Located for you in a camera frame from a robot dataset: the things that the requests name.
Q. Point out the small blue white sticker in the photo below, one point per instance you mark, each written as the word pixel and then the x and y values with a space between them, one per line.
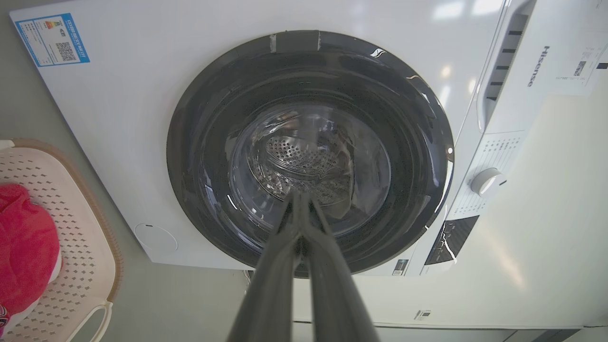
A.
pixel 400 267

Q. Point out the round white filter cover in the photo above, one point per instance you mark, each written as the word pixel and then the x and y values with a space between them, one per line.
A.
pixel 156 238

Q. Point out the white paper label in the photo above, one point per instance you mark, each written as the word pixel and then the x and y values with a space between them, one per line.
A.
pixel 582 66

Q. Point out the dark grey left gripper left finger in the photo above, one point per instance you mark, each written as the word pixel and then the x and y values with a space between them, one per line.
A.
pixel 270 294

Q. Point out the blue energy label sticker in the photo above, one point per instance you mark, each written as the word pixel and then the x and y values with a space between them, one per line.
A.
pixel 51 40

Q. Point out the black washer display panel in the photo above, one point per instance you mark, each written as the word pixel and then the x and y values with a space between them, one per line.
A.
pixel 453 240

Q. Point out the white detergent drawer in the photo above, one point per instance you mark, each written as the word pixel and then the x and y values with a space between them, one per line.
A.
pixel 532 38

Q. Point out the dark round washer door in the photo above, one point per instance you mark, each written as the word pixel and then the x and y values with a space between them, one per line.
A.
pixel 199 142

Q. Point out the white front-load washing machine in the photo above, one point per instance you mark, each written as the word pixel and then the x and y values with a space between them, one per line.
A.
pixel 118 95

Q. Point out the white washer control knob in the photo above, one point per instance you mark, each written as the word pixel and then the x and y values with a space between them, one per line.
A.
pixel 485 181

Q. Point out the beige perforated laundry basket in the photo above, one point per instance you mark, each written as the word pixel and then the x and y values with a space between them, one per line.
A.
pixel 80 228

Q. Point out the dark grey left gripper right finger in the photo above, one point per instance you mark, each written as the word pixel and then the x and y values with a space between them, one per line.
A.
pixel 335 304

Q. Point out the red and white garment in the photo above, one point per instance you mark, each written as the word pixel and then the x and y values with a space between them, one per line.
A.
pixel 23 247

